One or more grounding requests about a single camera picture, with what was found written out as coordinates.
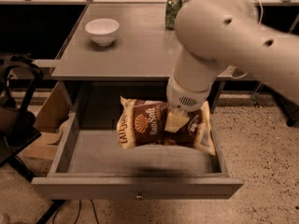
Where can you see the green soda can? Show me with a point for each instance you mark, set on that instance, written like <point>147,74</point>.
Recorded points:
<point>171,10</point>

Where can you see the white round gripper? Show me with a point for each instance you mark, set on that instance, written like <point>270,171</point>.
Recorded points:
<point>183,99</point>

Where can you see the black chair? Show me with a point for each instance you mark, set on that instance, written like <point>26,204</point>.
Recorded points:
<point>17,129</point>

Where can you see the open grey top drawer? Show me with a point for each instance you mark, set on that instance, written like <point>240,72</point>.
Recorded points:
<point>90,164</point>

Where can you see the cardboard box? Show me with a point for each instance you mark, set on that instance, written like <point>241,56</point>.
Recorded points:
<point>50,121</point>

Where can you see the white ceramic bowl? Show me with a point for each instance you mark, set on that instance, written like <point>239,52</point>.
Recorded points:
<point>102,31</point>

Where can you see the grey cabinet counter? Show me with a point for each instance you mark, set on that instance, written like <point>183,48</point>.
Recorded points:
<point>144,49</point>

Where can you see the round metal drawer knob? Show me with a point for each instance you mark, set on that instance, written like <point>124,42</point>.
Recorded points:
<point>139,196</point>

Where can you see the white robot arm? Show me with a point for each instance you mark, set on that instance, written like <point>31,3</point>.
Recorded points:
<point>215,34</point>

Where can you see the brown chip bag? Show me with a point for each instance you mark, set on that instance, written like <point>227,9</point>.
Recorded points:
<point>142,123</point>

